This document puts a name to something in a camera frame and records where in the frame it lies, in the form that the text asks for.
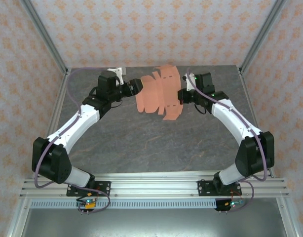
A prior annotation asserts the grey metal sheet panel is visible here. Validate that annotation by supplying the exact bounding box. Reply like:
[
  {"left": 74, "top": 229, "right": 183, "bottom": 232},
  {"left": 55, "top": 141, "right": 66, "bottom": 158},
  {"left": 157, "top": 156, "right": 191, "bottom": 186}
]
[{"left": 19, "top": 208, "right": 287, "bottom": 237}]

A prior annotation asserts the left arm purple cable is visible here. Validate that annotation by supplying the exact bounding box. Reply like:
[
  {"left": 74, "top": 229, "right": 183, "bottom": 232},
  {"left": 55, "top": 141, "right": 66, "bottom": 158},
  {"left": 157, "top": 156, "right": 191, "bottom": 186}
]
[{"left": 34, "top": 68, "right": 112, "bottom": 214}]

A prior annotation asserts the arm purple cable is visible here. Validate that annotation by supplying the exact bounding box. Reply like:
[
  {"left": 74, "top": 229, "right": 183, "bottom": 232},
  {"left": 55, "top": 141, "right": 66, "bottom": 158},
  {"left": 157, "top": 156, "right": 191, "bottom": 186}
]
[
  {"left": 34, "top": 68, "right": 112, "bottom": 214},
  {"left": 186, "top": 67, "right": 269, "bottom": 213}
]

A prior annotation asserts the aluminium table side rail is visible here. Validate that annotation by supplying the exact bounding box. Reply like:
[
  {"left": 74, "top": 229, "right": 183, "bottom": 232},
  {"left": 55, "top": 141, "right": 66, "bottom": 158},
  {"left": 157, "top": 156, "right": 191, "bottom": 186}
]
[
  {"left": 33, "top": 69, "right": 72, "bottom": 179},
  {"left": 237, "top": 67, "right": 276, "bottom": 179}
]

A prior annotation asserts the aluminium frame post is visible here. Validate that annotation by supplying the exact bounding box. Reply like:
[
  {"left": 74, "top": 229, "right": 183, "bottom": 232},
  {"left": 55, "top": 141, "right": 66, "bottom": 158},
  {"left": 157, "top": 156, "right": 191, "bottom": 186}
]
[
  {"left": 19, "top": 0, "right": 70, "bottom": 76},
  {"left": 239, "top": 0, "right": 288, "bottom": 75}
]

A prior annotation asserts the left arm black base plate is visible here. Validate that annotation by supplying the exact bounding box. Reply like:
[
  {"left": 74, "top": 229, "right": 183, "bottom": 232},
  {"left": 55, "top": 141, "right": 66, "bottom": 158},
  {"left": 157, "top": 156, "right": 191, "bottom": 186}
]
[{"left": 66, "top": 181, "right": 112, "bottom": 197}]

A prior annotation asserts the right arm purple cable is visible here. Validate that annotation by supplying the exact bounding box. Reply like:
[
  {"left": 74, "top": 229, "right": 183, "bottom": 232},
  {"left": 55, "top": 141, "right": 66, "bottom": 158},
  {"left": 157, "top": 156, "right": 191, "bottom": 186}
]
[{"left": 186, "top": 67, "right": 269, "bottom": 213}]

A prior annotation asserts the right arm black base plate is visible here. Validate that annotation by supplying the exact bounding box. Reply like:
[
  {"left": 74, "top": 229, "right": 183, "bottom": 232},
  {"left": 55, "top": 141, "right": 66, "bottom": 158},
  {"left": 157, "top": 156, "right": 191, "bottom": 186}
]
[{"left": 197, "top": 180, "right": 243, "bottom": 197}]

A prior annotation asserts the aluminium mounting rail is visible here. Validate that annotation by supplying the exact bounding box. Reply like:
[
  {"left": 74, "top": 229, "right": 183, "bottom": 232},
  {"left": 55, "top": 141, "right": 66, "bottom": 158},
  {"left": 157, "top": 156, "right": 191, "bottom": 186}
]
[{"left": 19, "top": 172, "right": 290, "bottom": 198}]

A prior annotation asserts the slotted grey cable duct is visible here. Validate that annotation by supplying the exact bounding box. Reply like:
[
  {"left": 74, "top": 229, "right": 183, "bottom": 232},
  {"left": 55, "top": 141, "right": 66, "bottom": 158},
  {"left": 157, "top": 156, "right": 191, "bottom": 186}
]
[{"left": 30, "top": 199, "right": 282, "bottom": 209}]

